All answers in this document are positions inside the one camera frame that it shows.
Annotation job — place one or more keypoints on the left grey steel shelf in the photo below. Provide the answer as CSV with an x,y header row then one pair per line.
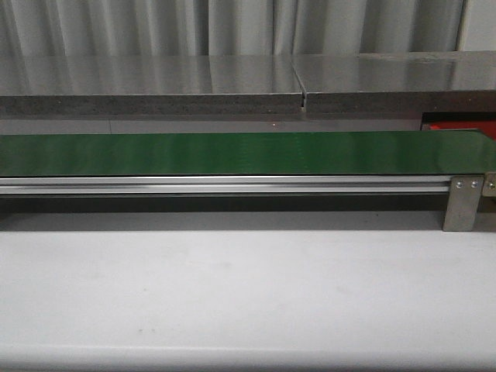
x,y
148,86

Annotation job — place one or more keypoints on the grey steel shelf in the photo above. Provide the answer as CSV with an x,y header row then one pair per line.
x,y
148,86
397,83

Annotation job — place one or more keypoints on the green conveyor belt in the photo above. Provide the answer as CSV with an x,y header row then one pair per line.
x,y
332,153

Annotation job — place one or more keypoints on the right grey steel shelf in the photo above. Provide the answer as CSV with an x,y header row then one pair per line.
x,y
397,83

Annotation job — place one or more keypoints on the red plastic bin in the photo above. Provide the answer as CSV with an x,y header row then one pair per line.
x,y
481,121

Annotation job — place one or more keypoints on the grey pleated curtain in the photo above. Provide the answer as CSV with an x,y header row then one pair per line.
x,y
160,28

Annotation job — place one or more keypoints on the steel conveyor support bracket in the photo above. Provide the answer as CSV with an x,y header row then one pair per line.
x,y
463,201

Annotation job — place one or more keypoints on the aluminium conveyor side rail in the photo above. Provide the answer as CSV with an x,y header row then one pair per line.
x,y
223,185

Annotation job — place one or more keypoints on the conveyor end bracket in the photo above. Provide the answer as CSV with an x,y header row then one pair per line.
x,y
488,193

